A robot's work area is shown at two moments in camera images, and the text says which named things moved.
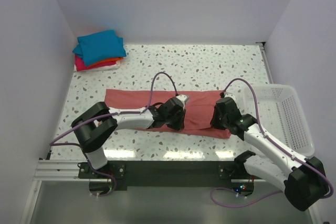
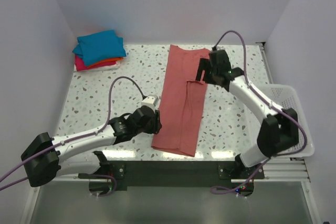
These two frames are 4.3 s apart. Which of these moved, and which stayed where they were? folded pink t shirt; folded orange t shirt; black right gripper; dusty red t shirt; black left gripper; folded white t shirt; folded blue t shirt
Moved: dusty red t shirt; black right gripper; black left gripper
Stayed: folded white t shirt; folded pink t shirt; folded orange t shirt; folded blue t shirt
